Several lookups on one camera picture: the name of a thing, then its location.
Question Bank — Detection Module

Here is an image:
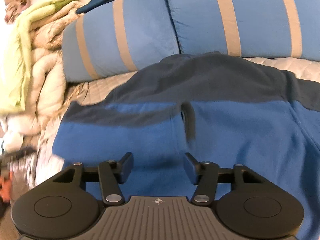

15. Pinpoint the blue fleece jacket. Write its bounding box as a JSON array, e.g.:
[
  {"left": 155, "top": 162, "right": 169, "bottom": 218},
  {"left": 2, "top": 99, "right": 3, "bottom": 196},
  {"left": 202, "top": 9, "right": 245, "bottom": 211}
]
[{"left": 53, "top": 53, "right": 319, "bottom": 239}]

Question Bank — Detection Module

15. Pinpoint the grey quilted bedspread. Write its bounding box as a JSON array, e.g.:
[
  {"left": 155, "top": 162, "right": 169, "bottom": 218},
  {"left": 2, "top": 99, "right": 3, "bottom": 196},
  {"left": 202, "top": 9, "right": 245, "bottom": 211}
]
[{"left": 29, "top": 57, "right": 319, "bottom": 187}]

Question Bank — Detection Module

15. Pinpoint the beige quilted comforter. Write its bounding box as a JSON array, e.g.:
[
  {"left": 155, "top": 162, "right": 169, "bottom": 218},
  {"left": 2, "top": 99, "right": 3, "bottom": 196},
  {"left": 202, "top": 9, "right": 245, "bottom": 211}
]
[{"left": 1, "top": 0, "right": 82, "bottom": 152}]

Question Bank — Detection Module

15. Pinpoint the left blue striped pillow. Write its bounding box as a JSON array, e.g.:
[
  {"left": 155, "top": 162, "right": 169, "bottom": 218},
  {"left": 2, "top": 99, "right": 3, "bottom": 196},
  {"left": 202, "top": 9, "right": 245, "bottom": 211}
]
[{"left": 62, "top": 0, "right": 180, "bottom": 82}]

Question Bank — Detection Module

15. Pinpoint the blue striped pillow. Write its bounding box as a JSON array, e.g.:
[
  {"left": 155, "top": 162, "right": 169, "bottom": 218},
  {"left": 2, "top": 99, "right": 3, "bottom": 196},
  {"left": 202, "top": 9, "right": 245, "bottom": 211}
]
[
  {"left": 168, "top": 0, "right": 319, "bottom": 61},
  {"left": 62, "top": 0, "right": 180, "bottom": 82}
]

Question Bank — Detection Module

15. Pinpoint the light green blanket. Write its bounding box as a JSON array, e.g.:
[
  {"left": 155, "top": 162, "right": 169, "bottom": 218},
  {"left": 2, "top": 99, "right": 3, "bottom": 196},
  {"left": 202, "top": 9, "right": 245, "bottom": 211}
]
[{"left": 1, "top": 0, "right": 78, "bottom": 115}]

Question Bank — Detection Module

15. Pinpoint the right blue striped pillow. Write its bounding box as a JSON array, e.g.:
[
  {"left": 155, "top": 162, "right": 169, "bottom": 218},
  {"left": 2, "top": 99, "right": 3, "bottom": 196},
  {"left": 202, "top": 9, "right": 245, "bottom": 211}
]
[{"left": 168, "top": 0, "right": 319, "bottom": 61}]

